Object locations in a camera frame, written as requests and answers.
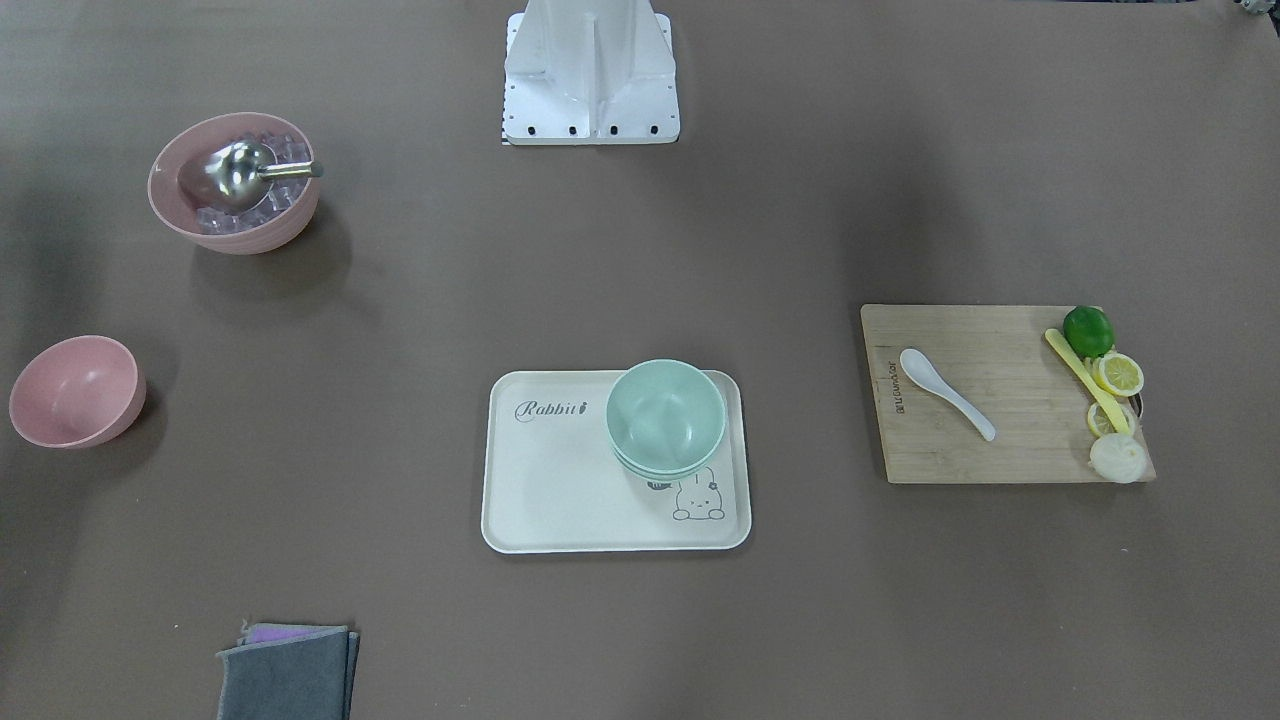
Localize small pink bowl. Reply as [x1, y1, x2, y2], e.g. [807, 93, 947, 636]
[9, 334, 147, 448]

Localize cream rabbit tray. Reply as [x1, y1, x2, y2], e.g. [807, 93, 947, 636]
[480, 370, 753, 553]

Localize bamboo cutting board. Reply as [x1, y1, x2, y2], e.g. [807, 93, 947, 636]
[860, 304, 1100, 484]

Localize purple cloth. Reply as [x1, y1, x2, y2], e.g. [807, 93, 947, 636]
[238, 623, 348, 646]

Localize metal ice scoop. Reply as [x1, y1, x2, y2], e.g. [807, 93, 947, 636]
[178, 138, 324, 214]

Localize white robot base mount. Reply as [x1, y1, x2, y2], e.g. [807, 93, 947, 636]
[500, 1, 681, 146]

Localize clear ice cubes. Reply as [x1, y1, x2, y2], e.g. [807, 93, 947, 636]
[188, 132, 314, 234]

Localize lower lemon slice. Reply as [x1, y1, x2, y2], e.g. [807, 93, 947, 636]
[1085, 402, 1139, 438]

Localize large pink bowl with ice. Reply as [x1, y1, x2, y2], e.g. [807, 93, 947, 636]
[147, 111, 320, 255]

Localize upper green bowl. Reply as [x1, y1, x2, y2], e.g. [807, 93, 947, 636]
[605, 359, 728, 471]

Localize lemon slice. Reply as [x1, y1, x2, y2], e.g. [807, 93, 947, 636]
[1087, 351, 1146, 398]
[1085, 402, 1139, 438]

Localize green lime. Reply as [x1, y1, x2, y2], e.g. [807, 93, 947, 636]
[1061, 306, 1115, 357]

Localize yellow plastic knife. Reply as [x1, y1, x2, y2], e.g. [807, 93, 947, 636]
[1044, 328, 1135, 436]

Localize lower green bowl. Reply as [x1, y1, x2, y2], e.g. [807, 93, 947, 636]
[611, 442, 724, 484]

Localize white ceramic spoon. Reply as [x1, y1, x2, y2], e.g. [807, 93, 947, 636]
[899, 348, 998, 442]

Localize upper lemon slice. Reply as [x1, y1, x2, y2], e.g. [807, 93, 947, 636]
[1087, 351, 1146, 398]

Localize grey cloth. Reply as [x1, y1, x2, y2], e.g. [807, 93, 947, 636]
[216, 629, 360, 719]

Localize green bowl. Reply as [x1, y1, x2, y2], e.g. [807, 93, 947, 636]
[605, 359, 728, 471]
[611, 442, 724, 484]

